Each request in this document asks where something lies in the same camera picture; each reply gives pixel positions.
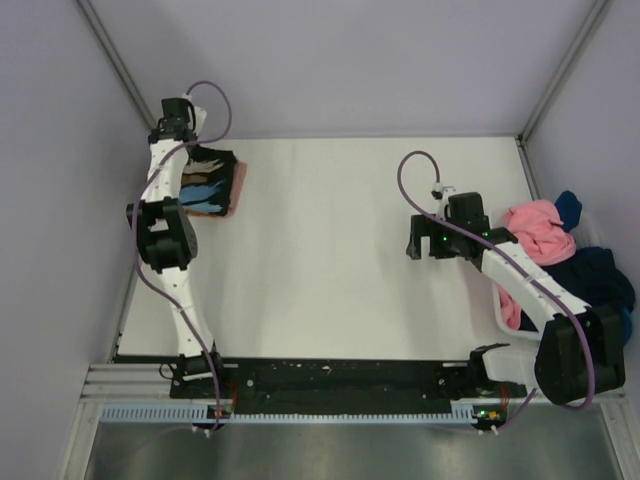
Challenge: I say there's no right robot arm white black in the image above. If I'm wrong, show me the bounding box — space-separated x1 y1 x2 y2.
406 192 626 405

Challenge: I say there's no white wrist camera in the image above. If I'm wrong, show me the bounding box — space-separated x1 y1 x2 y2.
182 93 207 136
431 182 457 219

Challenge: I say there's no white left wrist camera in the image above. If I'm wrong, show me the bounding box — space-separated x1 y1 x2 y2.
182 93 207 136

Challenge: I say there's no black t shirt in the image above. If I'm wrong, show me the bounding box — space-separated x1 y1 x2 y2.
179 146 238 217

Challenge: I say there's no aluminium corner post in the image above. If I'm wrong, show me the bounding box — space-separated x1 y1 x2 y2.
73 0 157 133
517 0 614 146

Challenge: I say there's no pink crumpled t shirt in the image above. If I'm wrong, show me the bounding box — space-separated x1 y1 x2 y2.
497 199 577 331

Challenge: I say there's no white plastic laundry basket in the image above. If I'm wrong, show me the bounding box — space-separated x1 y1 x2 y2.
485 205 609 344

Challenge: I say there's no left aluminium corner post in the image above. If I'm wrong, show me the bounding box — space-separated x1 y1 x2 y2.
73 0 157 133

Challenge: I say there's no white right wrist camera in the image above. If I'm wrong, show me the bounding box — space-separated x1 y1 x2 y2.
431 182 457 219

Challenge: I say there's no dark blue crumpled t shirt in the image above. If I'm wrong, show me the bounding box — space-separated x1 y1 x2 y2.
541 191 636 315

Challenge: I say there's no bright blue crumpled t shirt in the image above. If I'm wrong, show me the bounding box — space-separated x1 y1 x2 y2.
620 308 633 346

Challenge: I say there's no folded pink t shirt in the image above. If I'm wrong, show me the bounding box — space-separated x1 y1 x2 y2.
184 159 249 220

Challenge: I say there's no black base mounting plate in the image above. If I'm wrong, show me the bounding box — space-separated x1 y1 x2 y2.
165 358 526 415

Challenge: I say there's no right aluminium corner post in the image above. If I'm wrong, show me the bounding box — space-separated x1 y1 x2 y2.
517 0 614 146

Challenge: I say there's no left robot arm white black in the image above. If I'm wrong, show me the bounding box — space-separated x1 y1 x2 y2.
127 96 227 397

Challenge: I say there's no light blue cable duct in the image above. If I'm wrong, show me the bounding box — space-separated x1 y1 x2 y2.
100 402 504 424

